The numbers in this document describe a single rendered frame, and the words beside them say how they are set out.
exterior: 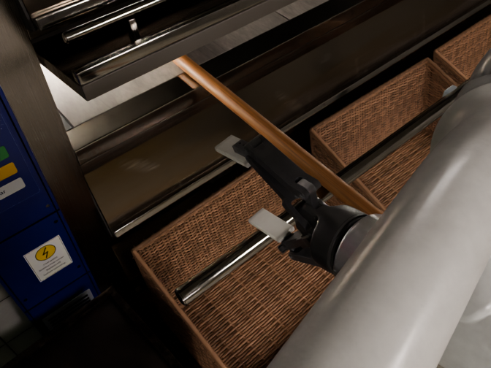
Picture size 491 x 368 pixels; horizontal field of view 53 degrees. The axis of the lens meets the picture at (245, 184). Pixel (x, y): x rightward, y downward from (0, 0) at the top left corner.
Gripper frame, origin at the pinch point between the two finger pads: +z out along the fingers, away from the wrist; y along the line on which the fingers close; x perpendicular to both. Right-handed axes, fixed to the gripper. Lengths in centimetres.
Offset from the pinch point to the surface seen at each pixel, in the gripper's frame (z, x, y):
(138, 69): 17.2, -0.5, -15.0
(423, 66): 49, 98, 48
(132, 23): 20.1, 2.8, -20.0
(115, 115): 42.1, -1.2, 0.2
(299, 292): 32, 16, 70
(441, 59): 47, 106, 50
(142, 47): 16.8, 1.4, -17.5
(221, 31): 17.6, 14.6, -12.8
